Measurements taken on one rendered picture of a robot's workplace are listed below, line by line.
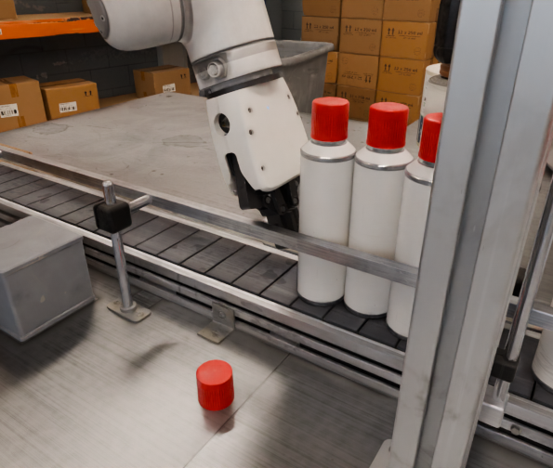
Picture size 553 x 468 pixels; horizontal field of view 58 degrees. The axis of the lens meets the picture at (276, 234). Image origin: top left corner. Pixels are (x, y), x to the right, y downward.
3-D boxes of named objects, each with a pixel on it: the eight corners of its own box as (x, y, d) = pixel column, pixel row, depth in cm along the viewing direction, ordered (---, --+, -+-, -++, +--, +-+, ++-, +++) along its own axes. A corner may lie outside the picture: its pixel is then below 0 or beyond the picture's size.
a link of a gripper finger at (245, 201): (229, 197, 45) (267, 217, 49) (243, 122, 48) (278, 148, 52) (220, 198, 46) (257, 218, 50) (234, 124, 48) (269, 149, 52)
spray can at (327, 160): (354, 291, 54) (371, 99, 44) (326, 313, 50) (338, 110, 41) (316, 274, 57) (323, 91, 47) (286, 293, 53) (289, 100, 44)
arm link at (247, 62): (236, 45, 42) (246, 80, 43) (291, 35, 48) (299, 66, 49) (171, 71, 47) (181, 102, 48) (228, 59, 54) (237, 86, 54)
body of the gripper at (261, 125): (236, 71, 42) (273, 195, 45) (297, 57, 50) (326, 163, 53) (177, 93, 47) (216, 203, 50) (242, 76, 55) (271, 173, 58)
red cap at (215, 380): (221, 416, 45) (219, 388, 43) (190, 402, 46) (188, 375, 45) (241, 391, 47) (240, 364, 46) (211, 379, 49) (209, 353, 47)
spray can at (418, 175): (452, 335, 47) (496, 121, 38) (407, 350, 45) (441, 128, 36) (416, 305, 51) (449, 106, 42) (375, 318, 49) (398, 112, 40)
